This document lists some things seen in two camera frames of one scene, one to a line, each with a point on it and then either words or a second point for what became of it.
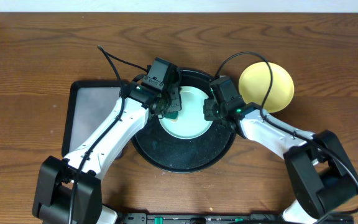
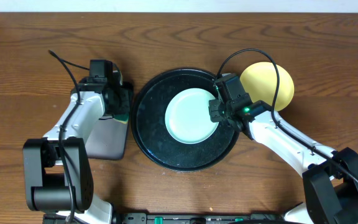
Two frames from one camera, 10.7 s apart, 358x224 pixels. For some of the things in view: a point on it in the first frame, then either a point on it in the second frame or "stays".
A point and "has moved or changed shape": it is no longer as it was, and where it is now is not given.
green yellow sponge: [172, 116] has moved or changed shape
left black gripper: [176, 95] → [119, 112]
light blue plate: [191, 123] has moved or changed shape
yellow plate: [254, 85] stays
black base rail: [200, 219] stays
